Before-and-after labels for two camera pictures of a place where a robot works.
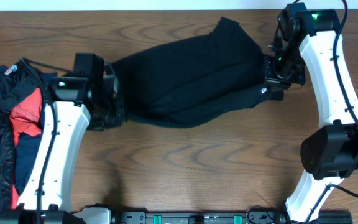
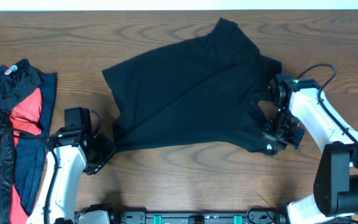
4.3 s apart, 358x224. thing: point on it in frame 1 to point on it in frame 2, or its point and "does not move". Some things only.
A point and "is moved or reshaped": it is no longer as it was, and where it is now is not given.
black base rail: x=117 y=217 does not move
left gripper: x=119 y=118 to x=109 y=147
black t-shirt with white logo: x=194 y=79 is moved or reshaped
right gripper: x=270 y=76 to x=273 y=140
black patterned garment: x=1 y=89 does not move
